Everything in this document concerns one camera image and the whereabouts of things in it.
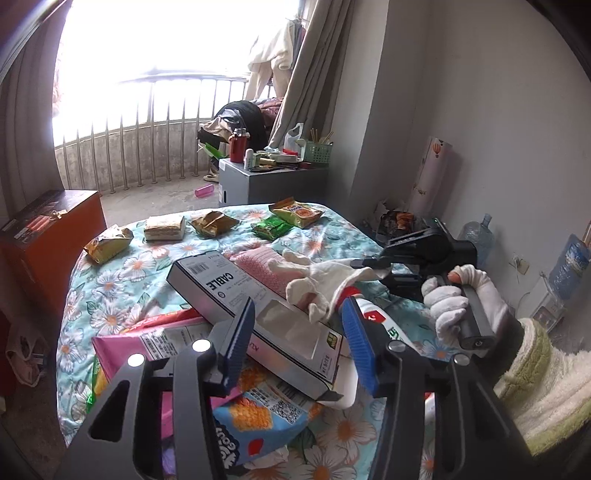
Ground yellow small snack packet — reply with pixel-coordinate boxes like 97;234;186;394
269;198;324;229

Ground cream hanging garment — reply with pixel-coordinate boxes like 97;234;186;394
247;21;296;86

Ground person's right forearm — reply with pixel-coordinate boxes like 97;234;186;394
489;314;591;457

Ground white and black cable box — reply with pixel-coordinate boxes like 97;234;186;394
166;251;349;402

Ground orange cardboard box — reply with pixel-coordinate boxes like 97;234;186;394
0;189;108;324

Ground black bag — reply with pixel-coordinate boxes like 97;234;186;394
215;100;269;148

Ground pink knit cloth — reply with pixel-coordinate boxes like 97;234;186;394
233;246;319;305

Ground clear biscuit packet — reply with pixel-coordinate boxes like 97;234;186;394
144;215;186;242

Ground metal balcony railing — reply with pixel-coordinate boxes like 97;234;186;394
53;71;250;195

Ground white bottle strawberry label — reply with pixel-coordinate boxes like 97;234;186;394
339;284;437;356

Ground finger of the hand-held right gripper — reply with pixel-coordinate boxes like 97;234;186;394
350;256;393;271
376;273;426;303

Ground yellow brown small packet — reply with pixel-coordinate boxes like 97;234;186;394
83;226;134;265

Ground white cotton glove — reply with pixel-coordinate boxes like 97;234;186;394
281;249;391;324

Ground blue wrapped water jug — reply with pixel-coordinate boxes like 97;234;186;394
547;233;591;301

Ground grey cabinet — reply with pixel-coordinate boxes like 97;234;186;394
217;157;329;208

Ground pile of small toiletries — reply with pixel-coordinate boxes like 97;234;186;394
256;148;315;169

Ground white detergent bottle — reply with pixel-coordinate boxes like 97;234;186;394
283;123;306;155

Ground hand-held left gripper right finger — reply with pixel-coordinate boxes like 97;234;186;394
341;296;541;480

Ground blue snack bag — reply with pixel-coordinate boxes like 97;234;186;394
161;383;324;480

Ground floral light blue blanket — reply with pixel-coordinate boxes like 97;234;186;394
55;200;444;480

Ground green small packet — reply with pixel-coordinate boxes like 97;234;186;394
252;217;293;241

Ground empty clear water jug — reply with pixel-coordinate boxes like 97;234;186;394
457;213;495;266

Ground green plastic basket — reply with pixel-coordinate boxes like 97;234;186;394
302;141;334;165

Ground grey curtain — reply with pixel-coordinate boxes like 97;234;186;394
0;9;65;217
268;0;356;148

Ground person's right hand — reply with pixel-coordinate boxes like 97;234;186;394
421;264;511;347

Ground red thermos bottle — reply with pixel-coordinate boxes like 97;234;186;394
229;127;250;164

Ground white tote bag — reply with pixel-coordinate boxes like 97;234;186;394
4;323;49;388

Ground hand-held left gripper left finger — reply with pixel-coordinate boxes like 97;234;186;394
53;296;256;480

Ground dark orange snack bag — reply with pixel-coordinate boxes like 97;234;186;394
379;208;419;236

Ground pink foil snack bag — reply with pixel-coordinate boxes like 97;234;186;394
91;307;222;476

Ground white balloon print roll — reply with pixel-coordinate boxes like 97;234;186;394
406;136;453;217

